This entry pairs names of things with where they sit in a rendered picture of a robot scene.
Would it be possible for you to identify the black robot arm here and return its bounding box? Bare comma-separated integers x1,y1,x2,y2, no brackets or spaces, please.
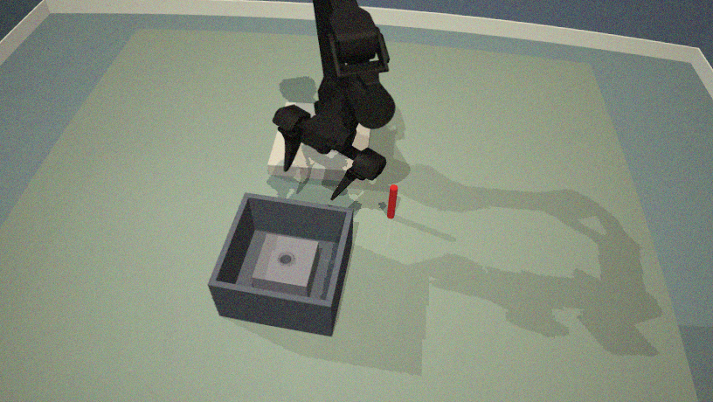
301,0,396,155

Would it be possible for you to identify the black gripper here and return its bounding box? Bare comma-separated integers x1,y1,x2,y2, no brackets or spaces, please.
272,94,386,200

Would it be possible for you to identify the red peg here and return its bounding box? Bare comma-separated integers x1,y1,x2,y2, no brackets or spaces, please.
387,184,398,218

